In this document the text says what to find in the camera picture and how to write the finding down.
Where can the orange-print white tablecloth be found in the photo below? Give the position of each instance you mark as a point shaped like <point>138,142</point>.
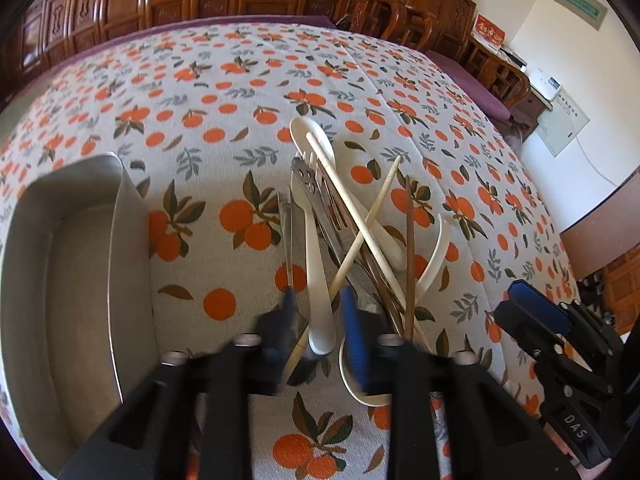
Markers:
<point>171,189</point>

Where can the cream plastic ladle spoon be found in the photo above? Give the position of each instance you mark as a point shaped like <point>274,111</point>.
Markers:
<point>422,285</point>

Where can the stainless steel fork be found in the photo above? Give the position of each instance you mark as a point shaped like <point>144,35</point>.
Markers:
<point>339,236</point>

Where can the cream chopstick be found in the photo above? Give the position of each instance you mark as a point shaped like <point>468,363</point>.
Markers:
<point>363,224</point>
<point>303,361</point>

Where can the smiley-handle steel spoon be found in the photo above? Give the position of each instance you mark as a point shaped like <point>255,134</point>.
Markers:
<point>307,179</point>

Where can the red printed sign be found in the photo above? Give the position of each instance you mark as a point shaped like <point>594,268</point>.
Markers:
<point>487,33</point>

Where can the white wall panel box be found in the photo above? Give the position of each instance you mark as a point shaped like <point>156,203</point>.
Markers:
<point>560,126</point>

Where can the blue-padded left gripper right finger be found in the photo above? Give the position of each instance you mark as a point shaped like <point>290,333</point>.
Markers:
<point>362,329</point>

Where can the carved wooden armchair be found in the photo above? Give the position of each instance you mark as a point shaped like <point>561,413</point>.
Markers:
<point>391,20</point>

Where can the green framed wall plaque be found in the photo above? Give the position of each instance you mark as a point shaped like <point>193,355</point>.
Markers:
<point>591,11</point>

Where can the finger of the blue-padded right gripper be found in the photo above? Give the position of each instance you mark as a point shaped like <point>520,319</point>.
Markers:
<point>539,306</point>

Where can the wooden side table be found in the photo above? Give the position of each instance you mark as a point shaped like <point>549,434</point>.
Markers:
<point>505,82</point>

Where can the dark brown wooden chopstick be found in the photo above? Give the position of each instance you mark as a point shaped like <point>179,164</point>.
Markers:
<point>410,279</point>

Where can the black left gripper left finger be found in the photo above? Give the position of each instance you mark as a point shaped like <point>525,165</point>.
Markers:
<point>276,330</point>

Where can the grey metal tray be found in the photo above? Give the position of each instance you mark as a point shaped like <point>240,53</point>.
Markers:
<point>77,329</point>

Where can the cream plastic fork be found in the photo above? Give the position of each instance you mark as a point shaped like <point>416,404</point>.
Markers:
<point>322,334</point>

